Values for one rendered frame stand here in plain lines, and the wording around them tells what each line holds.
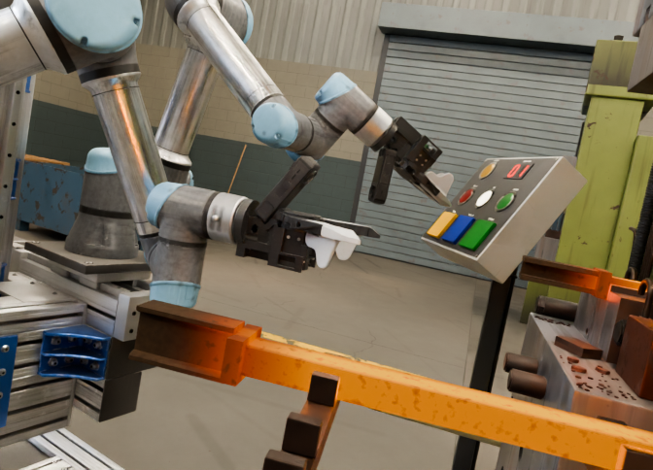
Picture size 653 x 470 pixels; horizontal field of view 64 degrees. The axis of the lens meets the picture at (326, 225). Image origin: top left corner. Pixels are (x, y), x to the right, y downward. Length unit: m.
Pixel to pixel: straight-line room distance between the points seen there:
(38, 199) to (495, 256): 5.25
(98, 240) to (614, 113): 4.99
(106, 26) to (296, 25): 8.99
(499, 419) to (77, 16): 0.66
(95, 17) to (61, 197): 4.92
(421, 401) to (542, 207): 0.82
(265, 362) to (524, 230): 0.83
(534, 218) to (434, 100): 7.72
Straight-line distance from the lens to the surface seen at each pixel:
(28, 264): 1.39
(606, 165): 5.55
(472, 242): 1.16
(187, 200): 0.82
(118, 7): 0.79
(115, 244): 1.20
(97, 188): 1.21
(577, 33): 8.72
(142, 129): 0.94
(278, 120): 0.94
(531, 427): 0.41
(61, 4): 0.78
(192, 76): 1.28
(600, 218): 5.52
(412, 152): 1.08
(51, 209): 5.79
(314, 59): 9.45
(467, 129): 8.69
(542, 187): 1.16
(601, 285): 0.74
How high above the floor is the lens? 1.06
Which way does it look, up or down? 5 degrees down
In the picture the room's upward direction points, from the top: 10 degrees clockwise
